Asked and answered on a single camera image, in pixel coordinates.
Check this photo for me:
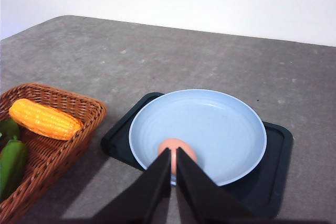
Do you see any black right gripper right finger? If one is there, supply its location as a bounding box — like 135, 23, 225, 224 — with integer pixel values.
175, 147, 329, 224

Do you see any brown egg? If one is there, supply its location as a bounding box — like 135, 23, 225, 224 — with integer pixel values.
158, 138, 197, 175

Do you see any blue round plate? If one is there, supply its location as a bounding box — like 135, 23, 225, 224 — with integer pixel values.
129, 89, 267, 186

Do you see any brown wicker basket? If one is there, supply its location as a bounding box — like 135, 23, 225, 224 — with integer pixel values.
0, 83, 108, 224

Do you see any black rectangular tray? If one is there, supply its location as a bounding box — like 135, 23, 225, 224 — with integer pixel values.
101, 92, 293, 219

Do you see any yellow plastic corn cob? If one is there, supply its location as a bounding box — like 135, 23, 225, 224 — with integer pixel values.
8, 99, 82, 141

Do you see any green plastic pepper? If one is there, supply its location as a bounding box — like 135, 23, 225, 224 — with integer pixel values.
0, 136, 29, 201

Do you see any dark green plastic vegetable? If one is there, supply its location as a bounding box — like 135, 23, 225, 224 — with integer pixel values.
0, 119, 19, 142

